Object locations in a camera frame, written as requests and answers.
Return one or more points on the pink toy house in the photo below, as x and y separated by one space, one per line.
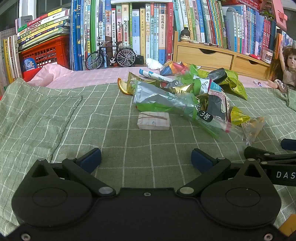
278 14

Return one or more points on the green checked cloth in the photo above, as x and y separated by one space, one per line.
111 139

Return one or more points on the row of beige-spined books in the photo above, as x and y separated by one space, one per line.
11 60

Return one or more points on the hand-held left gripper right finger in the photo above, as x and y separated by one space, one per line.
200 160

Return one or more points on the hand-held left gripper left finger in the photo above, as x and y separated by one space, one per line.
91 160

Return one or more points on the small black-haired figurine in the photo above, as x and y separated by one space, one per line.
185 35

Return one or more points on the small pink box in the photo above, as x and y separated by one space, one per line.
267 55

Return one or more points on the model bicycle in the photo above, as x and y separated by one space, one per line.
126 57

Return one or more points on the clear green-printed plastic bag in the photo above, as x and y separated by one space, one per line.
161 99

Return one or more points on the crumpled white tissue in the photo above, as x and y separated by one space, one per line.
153 64

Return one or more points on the brown-haired doll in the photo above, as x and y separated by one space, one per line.
291 62

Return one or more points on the black pouch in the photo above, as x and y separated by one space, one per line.
138 60

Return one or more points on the tissue packet with rubber band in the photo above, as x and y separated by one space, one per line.
153 121

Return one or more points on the red plastic crate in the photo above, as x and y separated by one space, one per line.
46 49

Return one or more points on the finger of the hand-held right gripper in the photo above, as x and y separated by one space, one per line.
260 154
289 144

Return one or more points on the wooden drawer organizer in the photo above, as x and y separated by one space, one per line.
203 58

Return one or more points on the yellow fruit peel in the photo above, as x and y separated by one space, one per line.
122 89

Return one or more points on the black and white wrapper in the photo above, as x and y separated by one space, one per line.
216 102

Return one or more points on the row of large upright books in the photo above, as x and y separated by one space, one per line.
148 30

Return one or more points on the clear zip bag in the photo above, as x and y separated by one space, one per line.
253 129

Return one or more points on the colourful snack wrapper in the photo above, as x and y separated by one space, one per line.
172 68

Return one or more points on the small yellow-green wrapper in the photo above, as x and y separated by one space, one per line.
238 115

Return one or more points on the red basket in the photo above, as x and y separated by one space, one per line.
242 4

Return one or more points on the pink blanket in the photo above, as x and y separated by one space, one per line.
92 77

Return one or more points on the stack of flat books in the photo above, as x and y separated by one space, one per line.
44 27

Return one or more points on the small pink toy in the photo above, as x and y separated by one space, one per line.
257 83

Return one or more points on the pen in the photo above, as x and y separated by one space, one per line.
203 43

